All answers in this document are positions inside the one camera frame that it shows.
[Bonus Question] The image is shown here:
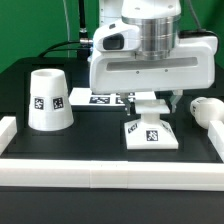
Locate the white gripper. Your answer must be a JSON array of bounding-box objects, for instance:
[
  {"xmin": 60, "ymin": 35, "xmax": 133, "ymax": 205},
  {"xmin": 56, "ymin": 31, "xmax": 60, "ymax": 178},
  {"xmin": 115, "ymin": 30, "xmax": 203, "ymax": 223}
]
[{"xmin": 89, "ymin": 20, "xmax": 218, "ymax": 116}]

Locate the grey thin cable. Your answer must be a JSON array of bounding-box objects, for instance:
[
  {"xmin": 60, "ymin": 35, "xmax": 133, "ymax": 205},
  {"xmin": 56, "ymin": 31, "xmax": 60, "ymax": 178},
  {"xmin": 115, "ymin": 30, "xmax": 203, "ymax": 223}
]
[{"xmin": 61, "ymin": 0, "xmax": 72, "ymax": 58}]

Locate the white lamp base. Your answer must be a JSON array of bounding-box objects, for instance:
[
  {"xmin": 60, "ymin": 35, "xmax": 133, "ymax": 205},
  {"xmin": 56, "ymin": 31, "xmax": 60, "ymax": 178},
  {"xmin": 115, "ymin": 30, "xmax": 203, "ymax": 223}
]
[{"xmin": 124, "ymin": 99, "xmax": 179, "ymax": 150}]

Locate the white lamp bulb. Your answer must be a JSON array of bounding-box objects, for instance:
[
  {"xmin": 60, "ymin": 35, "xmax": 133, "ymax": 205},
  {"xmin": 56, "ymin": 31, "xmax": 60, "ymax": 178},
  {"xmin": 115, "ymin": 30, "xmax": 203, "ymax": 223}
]
[{"xmin": 190, "ymin": 97, "xmax": 224, "ymax": 129}]

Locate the black cable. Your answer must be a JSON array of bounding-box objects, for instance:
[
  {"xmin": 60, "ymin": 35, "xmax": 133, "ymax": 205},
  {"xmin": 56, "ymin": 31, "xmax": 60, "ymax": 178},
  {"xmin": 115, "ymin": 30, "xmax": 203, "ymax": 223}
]
[{"xmin": 38, "ymin": 40, "xmax": 94, "ymax": 58}]

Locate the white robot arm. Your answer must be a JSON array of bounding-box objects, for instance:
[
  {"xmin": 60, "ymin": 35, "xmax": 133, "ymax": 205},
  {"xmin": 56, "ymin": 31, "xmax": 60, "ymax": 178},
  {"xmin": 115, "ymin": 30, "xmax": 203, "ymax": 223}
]
[{"xmin": 89, "ymin": 0, "xmax": 218, "ymax": 110}]

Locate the white marker sheet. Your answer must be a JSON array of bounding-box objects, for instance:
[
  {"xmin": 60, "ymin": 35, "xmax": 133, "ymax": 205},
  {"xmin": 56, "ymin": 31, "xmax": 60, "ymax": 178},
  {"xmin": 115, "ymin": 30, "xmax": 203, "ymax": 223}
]
[{"xmin": 69, "ymin": 87, "xmax": 156, "ymax": 107}]

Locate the white lamp shade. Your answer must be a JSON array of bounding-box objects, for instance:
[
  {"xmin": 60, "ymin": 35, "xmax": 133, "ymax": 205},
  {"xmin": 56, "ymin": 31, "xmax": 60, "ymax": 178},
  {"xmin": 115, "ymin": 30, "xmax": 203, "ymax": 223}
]
[{"xmin": 28, "ymin": 69, "xmax": 74, "ymax": 131}]

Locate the black cable post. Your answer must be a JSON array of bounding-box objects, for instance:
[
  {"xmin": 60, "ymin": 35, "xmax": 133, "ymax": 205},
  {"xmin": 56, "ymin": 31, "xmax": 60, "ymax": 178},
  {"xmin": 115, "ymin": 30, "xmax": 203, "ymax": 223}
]
[{"xmin": 77, "ymin": 0, "xmax": 89, "ymax": 60}]

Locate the white U-shaped fence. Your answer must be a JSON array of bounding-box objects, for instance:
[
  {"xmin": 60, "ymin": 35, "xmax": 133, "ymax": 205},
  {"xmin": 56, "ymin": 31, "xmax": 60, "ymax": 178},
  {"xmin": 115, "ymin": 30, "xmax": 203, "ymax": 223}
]
[{"xmin": 0, "ymin": 116, "xmax": 224, "ymax": 191}]

